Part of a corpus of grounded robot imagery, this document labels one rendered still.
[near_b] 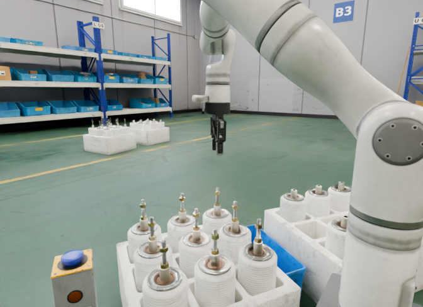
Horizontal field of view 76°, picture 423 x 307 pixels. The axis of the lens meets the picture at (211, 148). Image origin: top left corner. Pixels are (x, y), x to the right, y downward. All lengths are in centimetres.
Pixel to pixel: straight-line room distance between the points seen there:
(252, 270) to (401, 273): 34
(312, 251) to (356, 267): 48
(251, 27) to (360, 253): 36
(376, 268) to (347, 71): 28
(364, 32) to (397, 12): 61
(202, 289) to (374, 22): 659
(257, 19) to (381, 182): 28
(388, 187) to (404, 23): 648
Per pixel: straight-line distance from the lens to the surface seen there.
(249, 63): 774
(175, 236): 85
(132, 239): 82
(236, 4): 46
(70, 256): 63
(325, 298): 56
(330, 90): 45
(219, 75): 78
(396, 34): 682
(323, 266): 92
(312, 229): 110
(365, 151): 40
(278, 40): 42
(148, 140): 331
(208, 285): 65
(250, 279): 72
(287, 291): 74
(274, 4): 44
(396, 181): 41
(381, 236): 43
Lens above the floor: 65
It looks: 12 degrees down
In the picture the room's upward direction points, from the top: straight up
